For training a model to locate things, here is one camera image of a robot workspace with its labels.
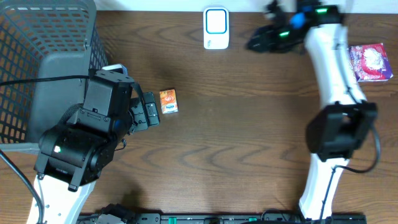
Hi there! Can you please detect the small orange juice carton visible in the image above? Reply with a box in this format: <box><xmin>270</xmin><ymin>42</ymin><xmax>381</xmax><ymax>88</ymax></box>
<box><xmin>159</xmin><ymin>89</ymin><xmax>178</xmax><ymax>114</ymax></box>

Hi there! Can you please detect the purple snack packet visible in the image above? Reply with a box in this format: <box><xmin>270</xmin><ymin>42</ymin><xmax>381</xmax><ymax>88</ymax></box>
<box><xmin>348</xmin><ymin>43</ymin><xmax>393</xmax><ymax>82</ymax></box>

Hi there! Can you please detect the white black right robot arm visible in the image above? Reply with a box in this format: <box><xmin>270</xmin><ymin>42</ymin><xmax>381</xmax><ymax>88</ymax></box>
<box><xmin>246</xmin><ymin>1</ymin><xmax>381</xmax><ymax>223</ymax></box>

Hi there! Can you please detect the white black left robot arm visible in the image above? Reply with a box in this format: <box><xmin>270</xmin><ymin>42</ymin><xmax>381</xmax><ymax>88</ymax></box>
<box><xmin>34</xmin><ymin>80</ymin><xmax>160</xmax><ymax>223</ymax></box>

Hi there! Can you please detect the grey plastic mesh basket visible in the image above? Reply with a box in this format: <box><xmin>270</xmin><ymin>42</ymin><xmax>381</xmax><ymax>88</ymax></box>
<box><xmin>1</xmin><ymin>0</ymin><xmax>108</xmax><ymax>154</ymax></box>

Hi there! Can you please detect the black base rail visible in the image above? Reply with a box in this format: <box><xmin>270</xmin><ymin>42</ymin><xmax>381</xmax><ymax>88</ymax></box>
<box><xmin>77</xmin><ymin>212</ymin><xmax>368</xmax><ymax>224</ymax></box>

